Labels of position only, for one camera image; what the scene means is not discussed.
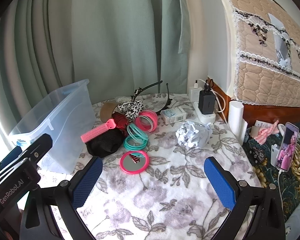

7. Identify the black flower hair clip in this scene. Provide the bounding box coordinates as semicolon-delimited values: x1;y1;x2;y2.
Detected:
130;80;172;113

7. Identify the stack of teal bangles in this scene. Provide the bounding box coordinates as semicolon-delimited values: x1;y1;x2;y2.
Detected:
123;123;149;151

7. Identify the dark green floral bedspread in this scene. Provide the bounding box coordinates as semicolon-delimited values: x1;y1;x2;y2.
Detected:
242;120;300;220

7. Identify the white rounded panel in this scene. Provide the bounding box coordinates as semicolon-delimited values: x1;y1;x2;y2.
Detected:
199;0;234;97

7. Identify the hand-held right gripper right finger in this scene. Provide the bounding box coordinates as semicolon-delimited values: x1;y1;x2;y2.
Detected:
204;156;287;240

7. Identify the beige quilted cover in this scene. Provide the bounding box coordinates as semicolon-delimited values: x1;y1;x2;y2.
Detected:
215;0;300;105

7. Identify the white charger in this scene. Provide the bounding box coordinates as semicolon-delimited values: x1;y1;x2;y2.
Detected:
189;80;203;102

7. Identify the pale green curtain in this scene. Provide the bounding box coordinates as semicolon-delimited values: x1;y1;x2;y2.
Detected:
0;0;190;150

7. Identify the leopard print bow hair clip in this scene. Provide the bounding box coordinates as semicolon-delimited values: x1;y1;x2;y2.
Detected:
116;99;144;121

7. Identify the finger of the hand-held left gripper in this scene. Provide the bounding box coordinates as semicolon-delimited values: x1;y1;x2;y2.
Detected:
0;145;23;174
19;134;53;164

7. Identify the clear plastic container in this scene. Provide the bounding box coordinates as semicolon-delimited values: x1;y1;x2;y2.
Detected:
9;79;93;174

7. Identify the white phone cable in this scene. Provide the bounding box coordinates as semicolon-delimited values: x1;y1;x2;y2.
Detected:
277;169;286;220

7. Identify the black charger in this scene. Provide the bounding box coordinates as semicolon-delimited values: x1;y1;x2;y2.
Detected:
199;90;216;114

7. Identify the small black gadget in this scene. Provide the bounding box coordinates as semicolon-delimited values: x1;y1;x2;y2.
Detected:
249;146;265;165

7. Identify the pink cloth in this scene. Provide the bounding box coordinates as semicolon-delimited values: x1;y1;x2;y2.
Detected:
255;120;279;144

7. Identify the pink hair roller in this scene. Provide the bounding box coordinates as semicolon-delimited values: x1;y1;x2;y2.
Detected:
81;119;116;143

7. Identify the white phone stand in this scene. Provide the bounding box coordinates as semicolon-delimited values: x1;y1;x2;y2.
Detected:
270;144;282;167

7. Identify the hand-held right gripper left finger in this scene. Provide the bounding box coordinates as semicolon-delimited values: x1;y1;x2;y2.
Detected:
19;156;103;240

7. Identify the stack of pink bangles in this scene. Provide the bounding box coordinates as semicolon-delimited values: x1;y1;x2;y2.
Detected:
134;110;158;133

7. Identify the white power strip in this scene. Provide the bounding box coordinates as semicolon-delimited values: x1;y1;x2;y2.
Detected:
192;100;217;124

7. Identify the smartphone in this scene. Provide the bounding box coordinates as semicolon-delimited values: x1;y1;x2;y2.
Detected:
275;122;299;172

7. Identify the brown packing tape roll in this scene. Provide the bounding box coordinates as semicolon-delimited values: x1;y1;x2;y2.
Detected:
100;102;119;121

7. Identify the pink round mirror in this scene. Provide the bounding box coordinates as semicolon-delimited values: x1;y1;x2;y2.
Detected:
120;151;149;175

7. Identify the white cylinder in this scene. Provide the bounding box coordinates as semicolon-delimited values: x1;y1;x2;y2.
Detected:
228;100;248;140

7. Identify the black mesh cap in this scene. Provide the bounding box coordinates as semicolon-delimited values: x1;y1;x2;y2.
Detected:
86;129;125;158

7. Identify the red hair claw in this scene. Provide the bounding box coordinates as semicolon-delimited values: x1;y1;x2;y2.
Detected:
112;112;128;131

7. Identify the wooden headboard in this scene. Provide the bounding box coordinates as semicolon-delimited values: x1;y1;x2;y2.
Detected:
207;77;300;128

